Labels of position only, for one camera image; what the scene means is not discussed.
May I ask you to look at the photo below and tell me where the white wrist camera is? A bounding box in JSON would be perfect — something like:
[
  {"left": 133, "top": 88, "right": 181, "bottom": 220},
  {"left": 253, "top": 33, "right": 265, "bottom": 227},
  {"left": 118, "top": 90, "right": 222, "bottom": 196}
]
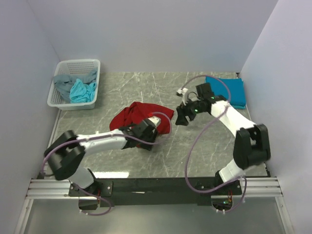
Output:
[
  {"left": 176, "top": 88, "right": 189, "bottom": 105},
  {"left": 148, "top": 113, "right": 161, "bottom": 128}
]

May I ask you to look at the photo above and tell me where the grey blue t shirt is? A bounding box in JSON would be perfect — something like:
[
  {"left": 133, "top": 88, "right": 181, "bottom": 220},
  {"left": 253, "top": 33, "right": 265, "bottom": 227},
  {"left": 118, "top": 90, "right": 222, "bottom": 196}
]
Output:
[{"left": 53, "top": 69, "right": 98, "bottom": 103}]

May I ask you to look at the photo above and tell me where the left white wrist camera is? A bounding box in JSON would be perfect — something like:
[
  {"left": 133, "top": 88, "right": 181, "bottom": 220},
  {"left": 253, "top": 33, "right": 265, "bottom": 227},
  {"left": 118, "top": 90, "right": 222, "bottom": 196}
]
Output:
[{"left": 148, "top": 113, "right": 161, "bottom": 128}]

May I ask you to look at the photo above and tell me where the folded teal t shirt stack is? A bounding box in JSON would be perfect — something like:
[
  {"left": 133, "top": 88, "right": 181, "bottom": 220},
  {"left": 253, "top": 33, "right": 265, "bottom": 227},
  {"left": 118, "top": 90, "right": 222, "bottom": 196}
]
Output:
[{"left": 205, "top": 77, "right": 246, "bottom": 109}]

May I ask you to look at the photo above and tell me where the aluminium rail frame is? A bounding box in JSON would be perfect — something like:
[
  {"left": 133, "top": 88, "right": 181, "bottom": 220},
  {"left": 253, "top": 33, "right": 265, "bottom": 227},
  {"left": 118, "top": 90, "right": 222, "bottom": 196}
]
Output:
[{"left": 18, "top": 114, "right": 294, "bottom": 234}]

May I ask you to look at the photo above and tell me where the black base crossbar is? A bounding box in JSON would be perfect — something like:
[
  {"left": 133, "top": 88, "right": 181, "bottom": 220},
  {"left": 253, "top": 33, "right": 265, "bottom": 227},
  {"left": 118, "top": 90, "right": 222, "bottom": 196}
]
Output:
[{"left": 68, "top": 177, "right": 243, "bottom": 212}]

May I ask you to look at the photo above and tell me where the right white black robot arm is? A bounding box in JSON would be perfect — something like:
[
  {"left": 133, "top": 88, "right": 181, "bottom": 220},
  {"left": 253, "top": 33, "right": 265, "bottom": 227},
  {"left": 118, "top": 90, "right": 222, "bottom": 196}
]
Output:
[{"left": 175, "top": 83, "right": 271, "bottom": 195}]

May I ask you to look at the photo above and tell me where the red t shirt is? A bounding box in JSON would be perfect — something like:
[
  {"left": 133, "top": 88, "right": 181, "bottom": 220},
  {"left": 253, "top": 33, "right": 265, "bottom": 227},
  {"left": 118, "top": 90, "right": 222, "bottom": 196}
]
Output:
[{"left": 109, "top": 102, "right": 174, "bottom": 130}]

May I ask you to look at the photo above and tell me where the light blue t shirt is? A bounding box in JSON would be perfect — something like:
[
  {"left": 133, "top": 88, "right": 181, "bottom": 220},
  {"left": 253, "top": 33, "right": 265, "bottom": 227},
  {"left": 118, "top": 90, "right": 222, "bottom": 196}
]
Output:
[{"left": 69, "top": 79, "right": 97, "bottom": 103}]

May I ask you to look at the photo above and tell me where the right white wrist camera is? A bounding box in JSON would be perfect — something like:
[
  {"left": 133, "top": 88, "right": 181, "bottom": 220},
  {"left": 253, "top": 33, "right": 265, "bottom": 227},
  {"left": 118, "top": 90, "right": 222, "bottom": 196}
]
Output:
[{"left": 176, "top": 88, "right": 189, "bottom": 105}]

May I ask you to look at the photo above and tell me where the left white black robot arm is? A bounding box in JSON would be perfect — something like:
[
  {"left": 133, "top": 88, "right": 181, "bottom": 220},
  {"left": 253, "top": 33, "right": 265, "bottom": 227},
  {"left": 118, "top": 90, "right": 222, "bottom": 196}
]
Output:
[{"left": 43, "top": 116, "right": 161, "bottom": 196}]

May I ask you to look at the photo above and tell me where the white plastic laundry basket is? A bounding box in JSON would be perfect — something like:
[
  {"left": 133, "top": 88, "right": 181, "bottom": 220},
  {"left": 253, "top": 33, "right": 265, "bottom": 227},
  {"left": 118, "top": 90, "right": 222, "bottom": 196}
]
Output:
[{"left": 47, "top": 59, "right": 100, "bottom": 111}]

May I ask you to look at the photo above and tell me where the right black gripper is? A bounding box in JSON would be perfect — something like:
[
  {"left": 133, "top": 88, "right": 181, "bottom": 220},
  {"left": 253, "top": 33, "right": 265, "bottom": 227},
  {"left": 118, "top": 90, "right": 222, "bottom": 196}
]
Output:
[{"left": 175, "top": 96, "right": 205, "bottom": 127}]

